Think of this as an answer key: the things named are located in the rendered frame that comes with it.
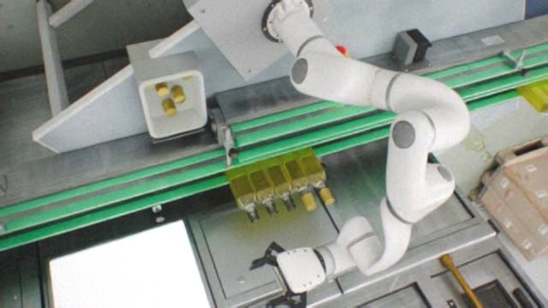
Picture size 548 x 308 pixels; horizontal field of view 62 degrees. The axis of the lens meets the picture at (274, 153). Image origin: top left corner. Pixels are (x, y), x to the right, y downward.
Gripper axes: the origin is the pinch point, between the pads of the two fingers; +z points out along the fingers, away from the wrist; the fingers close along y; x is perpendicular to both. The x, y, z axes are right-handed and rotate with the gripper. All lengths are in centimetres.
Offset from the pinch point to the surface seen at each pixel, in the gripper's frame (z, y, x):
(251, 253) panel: -16.3, 17.1, -29.8
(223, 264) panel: -7.6, 17.2, -32.3
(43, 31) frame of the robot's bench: 22, 118, -29
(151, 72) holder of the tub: 7, 62, 6
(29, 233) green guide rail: 40, 46, -40
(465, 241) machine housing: -77, -8, -9
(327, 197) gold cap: -36.7, 19.9, -9.2
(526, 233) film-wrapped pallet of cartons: -385, 4, -193
